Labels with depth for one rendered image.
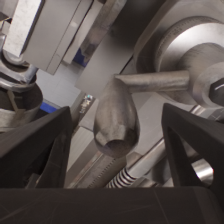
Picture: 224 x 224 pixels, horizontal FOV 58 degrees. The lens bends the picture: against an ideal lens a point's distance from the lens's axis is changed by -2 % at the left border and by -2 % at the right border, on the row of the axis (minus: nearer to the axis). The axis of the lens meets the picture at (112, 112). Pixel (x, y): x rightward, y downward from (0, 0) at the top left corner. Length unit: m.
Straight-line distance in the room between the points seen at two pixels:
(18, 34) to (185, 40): 0.29
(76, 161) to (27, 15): 0.36
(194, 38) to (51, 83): 4.03
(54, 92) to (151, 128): 3.99
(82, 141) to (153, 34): 0.38
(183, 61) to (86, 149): 0.40
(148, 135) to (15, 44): 0.27
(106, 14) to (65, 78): 3.75
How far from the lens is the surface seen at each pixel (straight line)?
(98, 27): 0.32
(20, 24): 0.39
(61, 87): 4.15
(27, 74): 0.68
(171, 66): 0.17
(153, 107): 0.26
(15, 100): 0.70
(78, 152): 0.55
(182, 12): 0.20
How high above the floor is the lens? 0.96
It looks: 17 degrees down
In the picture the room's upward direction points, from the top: 62 degrees counter-clockwise
